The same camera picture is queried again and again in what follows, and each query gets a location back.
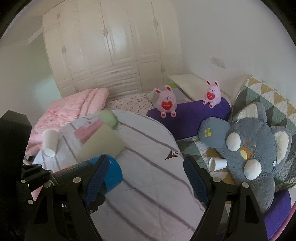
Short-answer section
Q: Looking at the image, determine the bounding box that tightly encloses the white paper cup near plush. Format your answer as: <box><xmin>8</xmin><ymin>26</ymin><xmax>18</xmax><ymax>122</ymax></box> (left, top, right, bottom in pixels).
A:
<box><xmin>209</xmin><ymin>158</ymin><xmax>227</xmax><ymax>172</ymax></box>

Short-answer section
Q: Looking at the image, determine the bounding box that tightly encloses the white paper cup on duvet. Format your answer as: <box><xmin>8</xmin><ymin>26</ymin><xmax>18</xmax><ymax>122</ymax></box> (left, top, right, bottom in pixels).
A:
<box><xmin>42</xmin><ymin>129</ymin><xmax>59</xmax><ymax>158</ymax></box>

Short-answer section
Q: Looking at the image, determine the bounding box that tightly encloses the blue black Cooltime can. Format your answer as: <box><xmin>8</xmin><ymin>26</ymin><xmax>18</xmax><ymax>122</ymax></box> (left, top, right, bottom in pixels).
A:
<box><xmin>53</xmin><ymin>154</ymin><xmax>123</xmax><ymax>194</ymax></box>

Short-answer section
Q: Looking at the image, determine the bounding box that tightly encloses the pale yellow cylinder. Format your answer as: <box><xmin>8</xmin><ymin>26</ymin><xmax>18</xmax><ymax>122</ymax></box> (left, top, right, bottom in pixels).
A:
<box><xmin>77</xmin><ymin>124</ymin><xmax>125</xmax><ymax>161</ymax></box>

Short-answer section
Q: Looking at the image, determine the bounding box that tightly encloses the pink green label can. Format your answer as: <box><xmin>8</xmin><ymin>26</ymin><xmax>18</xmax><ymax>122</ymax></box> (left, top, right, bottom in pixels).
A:
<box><xmin>74</xmin><ymin>109</ymin><xmax>118</xmax><ymax>144</ymax></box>

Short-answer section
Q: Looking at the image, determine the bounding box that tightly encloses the grey koala plush toy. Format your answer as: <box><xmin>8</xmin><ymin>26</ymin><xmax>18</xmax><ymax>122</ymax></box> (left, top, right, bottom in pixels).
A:
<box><xmin>198</xmin><ymin>102</ymin><xmax>292</xmax><ymax>213</ymax></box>

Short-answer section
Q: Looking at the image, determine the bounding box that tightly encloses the white striped duvet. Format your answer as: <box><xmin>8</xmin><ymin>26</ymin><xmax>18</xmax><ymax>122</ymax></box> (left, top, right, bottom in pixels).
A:
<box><xmin>34</xmin><ymin>110</ymin><xmax>204</xmax><ymax>240</ymax></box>

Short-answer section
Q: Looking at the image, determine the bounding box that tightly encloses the pink folded quilt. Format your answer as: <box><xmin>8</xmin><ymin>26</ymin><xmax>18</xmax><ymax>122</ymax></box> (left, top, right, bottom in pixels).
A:
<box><xmin>26</xmin><ymin>88</ymin><xmax>109</xmax><ymax>156</ymax></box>

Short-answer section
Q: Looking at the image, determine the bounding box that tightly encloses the purple cushion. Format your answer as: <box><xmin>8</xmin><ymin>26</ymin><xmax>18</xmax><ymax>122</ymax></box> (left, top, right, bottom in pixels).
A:
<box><xmin>147</xmin><ymin>98</ymin><xmax>231</xmax><ymax>141</ymax></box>

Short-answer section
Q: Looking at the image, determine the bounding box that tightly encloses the heart pattern bed sheet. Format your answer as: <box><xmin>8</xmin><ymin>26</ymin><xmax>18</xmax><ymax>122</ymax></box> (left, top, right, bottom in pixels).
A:
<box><xmin>105</xmin><ymin>93</ymin><xmax>153</xmax><ymax>115</ymax></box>

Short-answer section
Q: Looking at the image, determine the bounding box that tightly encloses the triangle patterned quilt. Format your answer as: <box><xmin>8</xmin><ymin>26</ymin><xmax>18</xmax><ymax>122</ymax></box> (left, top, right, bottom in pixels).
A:
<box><xmin>176</xmin><ymin>77</ymin><xmax>296</xmax><ymax>220</ymax></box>

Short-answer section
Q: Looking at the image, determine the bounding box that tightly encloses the right pink bunny plush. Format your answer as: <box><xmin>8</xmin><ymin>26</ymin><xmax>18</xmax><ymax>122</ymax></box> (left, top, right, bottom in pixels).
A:
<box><xmin>202</xmin><ymin>80</ymin><xmax>222</xmax><ymax>109</ymax></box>

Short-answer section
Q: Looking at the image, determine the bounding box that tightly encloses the pink bunny plush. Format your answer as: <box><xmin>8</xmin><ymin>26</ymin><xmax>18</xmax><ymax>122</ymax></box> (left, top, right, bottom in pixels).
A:
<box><xmin>202</xmin><ymin>80</ymin><xmax>222</xmax><ymax>109</ymax></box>
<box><xmin>154</xmin><ymin>85</ymin><xmax>177</xmax><ymax>118</ymax></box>

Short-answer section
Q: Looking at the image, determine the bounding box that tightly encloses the left pink bunny plush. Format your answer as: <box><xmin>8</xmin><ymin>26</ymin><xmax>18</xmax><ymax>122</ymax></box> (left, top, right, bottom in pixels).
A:
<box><xmin>154</xmin><ymin>85</ymin><xmax>177</xmax><ymax>118</ymax></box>

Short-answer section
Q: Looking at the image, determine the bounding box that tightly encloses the white bedside table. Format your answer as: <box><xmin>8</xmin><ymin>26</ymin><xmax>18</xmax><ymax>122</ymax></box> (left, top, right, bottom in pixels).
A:
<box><xmin>167</xmin><ymin>74</ymin><xmax>232</xmax><ymax>103</ymax></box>

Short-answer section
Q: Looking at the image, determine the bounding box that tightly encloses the cream wardrobe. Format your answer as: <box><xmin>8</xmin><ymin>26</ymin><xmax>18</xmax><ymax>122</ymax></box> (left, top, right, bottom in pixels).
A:
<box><xmin>43</xmin><ymin>0</ymin><xmax>183</xmax><ymax>100</ymax></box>

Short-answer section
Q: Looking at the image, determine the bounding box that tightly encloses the wall socket plate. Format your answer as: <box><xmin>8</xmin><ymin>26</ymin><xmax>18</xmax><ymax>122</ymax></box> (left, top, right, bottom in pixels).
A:
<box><xmin>211</xmin><ymin>57</ymin><xmax>226</xmax><ymax>69</ymax></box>

